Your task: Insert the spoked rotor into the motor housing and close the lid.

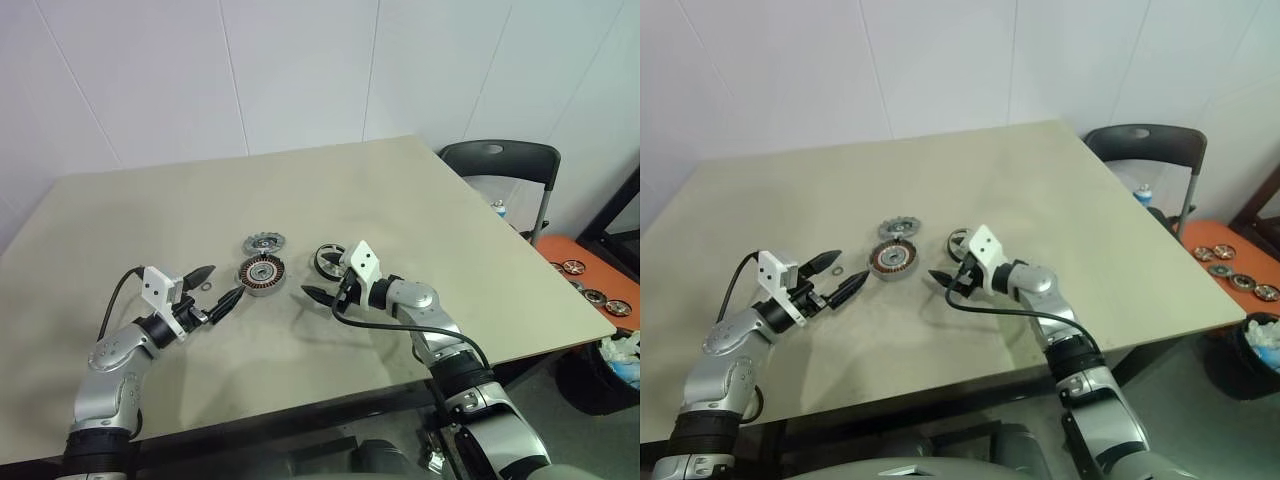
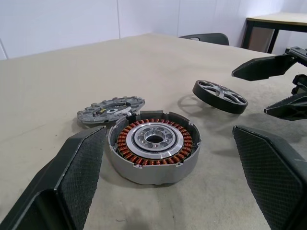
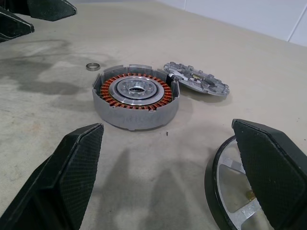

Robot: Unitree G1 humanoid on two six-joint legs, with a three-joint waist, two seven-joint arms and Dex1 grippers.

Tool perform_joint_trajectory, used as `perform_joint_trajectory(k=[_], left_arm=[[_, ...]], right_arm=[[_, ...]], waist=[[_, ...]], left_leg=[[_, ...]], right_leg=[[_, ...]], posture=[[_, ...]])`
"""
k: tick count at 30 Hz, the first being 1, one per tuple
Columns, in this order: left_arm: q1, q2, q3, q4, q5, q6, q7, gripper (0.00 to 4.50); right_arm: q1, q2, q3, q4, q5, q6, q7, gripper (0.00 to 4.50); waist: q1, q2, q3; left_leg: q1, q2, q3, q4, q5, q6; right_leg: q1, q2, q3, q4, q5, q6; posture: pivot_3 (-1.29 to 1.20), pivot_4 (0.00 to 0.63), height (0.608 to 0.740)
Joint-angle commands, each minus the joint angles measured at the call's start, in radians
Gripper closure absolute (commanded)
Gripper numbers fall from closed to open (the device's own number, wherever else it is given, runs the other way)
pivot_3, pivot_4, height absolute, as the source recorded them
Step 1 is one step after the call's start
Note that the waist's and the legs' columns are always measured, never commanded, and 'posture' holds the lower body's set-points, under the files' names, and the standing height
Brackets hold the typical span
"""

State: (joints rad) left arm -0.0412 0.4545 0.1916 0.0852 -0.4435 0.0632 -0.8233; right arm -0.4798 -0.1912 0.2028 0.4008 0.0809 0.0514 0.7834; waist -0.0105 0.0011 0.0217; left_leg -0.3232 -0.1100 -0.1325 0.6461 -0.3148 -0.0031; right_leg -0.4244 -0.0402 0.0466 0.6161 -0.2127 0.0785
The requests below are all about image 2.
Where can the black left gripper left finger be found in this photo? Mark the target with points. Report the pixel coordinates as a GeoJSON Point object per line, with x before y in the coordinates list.
{"type": "Point", "coordinates": [72, 179]}

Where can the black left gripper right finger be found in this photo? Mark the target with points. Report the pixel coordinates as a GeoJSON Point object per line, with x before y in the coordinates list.
{"type": "Point", "coordinates": [268, 172]}

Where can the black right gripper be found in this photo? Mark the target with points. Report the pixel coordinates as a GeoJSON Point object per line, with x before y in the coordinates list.
{"type": "Point", "coordinates": [301, 56]}

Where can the black silver spoked rotor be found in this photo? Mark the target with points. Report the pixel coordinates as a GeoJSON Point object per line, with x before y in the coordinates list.
{"type": "Point", "coordinates": [208, 95]}

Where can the grey round motor cover plate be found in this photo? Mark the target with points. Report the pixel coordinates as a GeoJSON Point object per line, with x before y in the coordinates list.
{"type": "Point", "coordinates": [100, 115]}

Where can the black framed side table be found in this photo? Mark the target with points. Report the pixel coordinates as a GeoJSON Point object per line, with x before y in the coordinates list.
{"type": "Point", "coordinates": [275, 22]}

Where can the grey stator housing copper coils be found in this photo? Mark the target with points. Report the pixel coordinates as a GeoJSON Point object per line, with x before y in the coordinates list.
{"type": "Point", "coordinates": [156, 175]}

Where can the black folding chair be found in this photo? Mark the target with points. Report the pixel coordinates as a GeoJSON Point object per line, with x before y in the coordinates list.
{"type": "Point", "coordinates": [206, 38]}

